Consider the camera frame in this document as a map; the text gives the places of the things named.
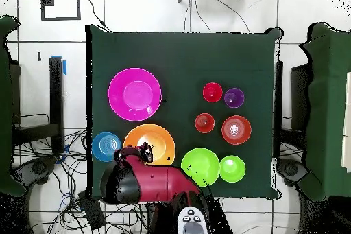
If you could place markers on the dark grey chair base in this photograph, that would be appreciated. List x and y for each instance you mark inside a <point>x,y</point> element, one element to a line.
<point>38,168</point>
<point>290,168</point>

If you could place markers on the blue tape strip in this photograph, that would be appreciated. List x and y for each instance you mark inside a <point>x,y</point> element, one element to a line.
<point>64,68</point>

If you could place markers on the white box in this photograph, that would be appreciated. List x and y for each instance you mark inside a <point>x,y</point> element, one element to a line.
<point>347,121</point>

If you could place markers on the black metal stand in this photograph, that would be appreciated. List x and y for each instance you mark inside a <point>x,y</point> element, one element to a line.
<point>56,102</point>

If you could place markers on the black upright post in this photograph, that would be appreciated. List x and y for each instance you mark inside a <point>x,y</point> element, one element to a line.
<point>278,107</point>

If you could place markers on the red cup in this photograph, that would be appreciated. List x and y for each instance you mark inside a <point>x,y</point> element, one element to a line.
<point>212,92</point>

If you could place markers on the large green bowl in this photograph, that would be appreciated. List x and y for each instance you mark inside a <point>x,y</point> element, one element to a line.
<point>203,164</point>

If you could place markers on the small green bowl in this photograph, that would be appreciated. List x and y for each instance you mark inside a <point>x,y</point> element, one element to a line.
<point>232,168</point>

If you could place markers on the black power brick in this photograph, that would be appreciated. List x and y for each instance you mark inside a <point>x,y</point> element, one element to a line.
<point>92,212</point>

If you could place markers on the orange cup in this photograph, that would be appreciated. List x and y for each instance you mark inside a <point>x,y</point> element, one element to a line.
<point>204,122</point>

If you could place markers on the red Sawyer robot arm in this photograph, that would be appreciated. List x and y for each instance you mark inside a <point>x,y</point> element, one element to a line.
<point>164,181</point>

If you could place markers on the large orange bowl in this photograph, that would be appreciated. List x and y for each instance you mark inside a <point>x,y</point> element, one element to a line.
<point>161,138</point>

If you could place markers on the large pink bowl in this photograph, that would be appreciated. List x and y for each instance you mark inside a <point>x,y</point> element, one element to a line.
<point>134,94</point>

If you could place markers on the black floor tape square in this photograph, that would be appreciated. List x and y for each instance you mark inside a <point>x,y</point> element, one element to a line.
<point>60,18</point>

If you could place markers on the small orange bowl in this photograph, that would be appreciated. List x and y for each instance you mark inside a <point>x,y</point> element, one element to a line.
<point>229,135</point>

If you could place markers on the purple cup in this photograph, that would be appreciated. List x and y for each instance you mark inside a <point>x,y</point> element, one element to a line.
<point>234,97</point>

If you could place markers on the dark green tablecloth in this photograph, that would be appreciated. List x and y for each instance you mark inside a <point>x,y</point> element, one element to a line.
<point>329,107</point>
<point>5,107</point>
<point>178,58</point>

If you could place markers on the small blue bowl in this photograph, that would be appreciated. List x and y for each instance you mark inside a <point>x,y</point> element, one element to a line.
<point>102,146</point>

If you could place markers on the black box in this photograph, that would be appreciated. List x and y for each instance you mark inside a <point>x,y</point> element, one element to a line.
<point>300,99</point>
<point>16,94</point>

